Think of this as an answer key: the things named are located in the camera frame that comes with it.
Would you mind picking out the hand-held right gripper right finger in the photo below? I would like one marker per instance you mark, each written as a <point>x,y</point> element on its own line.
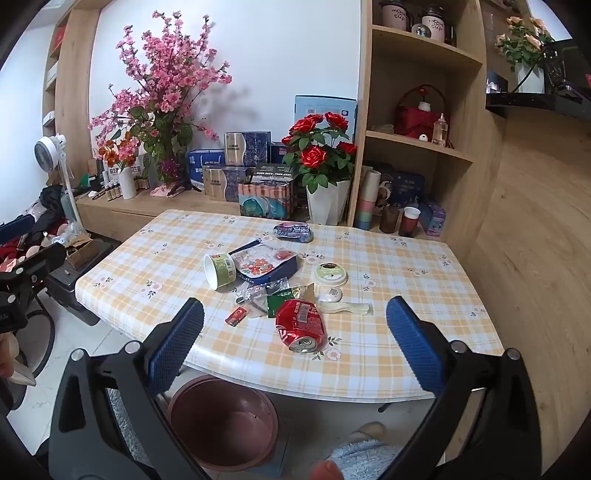
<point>415,341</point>

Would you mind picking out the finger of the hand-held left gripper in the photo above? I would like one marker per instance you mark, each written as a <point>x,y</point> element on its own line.
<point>16,228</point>
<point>34,259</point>

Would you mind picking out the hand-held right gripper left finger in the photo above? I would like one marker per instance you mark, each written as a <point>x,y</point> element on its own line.
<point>178,341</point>

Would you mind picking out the red toothpick tube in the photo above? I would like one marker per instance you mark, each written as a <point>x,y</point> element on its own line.
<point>237,316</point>

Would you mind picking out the white plastic spoon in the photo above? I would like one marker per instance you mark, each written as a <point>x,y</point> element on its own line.
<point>346,308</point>

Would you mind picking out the green paper cup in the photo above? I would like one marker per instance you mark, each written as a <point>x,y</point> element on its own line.
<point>224,268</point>

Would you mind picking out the clear plastic wrapper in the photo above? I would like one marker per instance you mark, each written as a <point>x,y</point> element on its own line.
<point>251,290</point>

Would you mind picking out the brown plastic bin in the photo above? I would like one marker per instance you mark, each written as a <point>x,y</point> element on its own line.
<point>221,424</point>

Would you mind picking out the small white round container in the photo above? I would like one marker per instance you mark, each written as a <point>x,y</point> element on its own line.
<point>334,294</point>

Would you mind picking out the green foil wrapper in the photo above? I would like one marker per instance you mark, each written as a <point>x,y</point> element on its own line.
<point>277,302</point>

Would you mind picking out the round white green lid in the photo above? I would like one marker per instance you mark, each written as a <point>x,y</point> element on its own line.
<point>330,273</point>

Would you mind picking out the blue floral box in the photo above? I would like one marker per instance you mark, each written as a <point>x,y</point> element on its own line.
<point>261,270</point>

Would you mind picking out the crushed red can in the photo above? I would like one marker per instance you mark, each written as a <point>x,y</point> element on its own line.
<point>298,321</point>

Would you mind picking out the person's left hand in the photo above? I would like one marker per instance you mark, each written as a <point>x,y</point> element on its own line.
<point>7,353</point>

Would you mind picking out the person's right hand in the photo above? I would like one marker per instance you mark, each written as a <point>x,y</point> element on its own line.
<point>325,471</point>

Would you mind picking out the black case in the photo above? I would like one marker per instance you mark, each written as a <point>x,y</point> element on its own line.
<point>69,281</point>

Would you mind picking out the pile of clothes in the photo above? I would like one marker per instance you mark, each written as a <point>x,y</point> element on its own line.
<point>51,198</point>

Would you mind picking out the checkered table with tablecloth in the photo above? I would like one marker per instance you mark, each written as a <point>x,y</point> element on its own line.
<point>392,277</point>

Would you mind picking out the white standing fan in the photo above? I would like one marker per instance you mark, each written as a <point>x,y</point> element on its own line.
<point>48,154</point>

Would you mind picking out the beige slipper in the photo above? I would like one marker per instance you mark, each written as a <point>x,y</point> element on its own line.
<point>367,431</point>

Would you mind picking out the row of small brown bottles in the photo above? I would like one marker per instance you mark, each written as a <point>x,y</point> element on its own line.
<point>113,190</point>

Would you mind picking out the low wooden cabinet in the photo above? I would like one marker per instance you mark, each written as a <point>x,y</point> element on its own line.
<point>138,210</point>

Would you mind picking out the red paper cup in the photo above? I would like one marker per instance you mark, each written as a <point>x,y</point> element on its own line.
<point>409,224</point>

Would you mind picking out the orange flowers in white vase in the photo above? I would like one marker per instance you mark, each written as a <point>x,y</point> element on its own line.
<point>128,184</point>

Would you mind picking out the small purple box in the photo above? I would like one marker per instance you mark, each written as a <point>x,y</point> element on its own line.
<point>431,219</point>

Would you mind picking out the brown glass cup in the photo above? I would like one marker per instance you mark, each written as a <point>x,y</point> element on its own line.
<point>389,220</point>

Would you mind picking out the light blue fuzzy clothing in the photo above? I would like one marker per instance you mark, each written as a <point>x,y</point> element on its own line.
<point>364,459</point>

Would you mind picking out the stack of pastel cups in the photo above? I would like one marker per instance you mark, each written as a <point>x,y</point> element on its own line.
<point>367,207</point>

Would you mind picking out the wooden bookcase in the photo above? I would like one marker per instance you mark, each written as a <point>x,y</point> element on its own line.
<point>74,92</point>

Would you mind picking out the white printed mug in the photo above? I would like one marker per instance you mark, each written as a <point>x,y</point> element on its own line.
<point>384,194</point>

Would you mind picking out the wooden shelf unit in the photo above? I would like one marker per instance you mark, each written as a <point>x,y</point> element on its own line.
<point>461,194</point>

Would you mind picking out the dark blue printed box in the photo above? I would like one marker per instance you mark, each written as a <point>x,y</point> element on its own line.
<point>408,187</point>

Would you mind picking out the crushed blue pink can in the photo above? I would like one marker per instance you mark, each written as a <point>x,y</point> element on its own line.
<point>293,231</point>

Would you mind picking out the purple flower bunch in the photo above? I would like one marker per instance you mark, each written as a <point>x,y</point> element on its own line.
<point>170,168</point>

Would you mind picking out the red roses in white pot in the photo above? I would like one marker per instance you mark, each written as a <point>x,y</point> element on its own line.
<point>328,203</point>

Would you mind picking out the copper teal printed package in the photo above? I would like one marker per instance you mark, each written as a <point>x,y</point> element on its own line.
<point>265,201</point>

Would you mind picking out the flat blue box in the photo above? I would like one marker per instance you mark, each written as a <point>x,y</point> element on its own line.
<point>205,159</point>

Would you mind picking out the black printed box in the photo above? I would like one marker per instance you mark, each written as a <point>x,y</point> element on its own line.
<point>272,173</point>

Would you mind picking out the clear glass bottle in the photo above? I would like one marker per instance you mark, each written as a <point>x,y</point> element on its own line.
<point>439,131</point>

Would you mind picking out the small dark blue box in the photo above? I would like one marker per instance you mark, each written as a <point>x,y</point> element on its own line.
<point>278,152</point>

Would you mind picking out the red gift basket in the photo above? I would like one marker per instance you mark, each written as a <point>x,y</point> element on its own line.
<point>415,122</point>

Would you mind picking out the pink blossom artificial tree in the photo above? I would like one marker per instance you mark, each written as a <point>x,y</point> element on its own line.
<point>171,69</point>

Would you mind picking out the large blue white box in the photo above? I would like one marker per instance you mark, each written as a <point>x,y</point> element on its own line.
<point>307,108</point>

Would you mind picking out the white mug with black lid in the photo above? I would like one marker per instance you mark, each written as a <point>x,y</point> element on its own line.
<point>395,14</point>
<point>436,25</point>

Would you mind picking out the black wall shelf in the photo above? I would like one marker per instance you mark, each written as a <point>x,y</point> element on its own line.
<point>531,99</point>

